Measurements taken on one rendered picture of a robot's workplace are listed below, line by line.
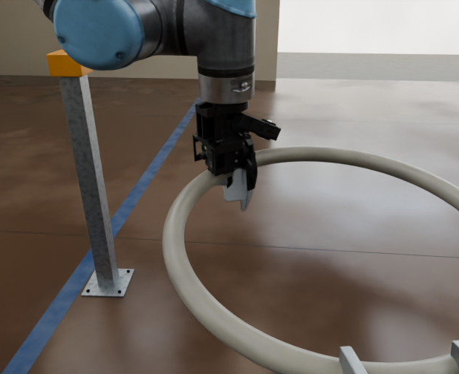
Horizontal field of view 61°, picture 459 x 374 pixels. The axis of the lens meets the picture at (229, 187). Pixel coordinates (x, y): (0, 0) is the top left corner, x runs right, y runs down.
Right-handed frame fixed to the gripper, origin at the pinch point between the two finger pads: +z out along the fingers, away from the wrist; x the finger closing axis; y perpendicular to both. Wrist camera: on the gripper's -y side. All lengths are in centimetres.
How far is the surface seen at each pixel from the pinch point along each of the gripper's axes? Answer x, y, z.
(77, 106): -99, 4, 9
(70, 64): -98, 3, -7
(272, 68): -424, -371, 119
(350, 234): -60, -123, 103
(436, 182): 25.0, -22.5, -7.3
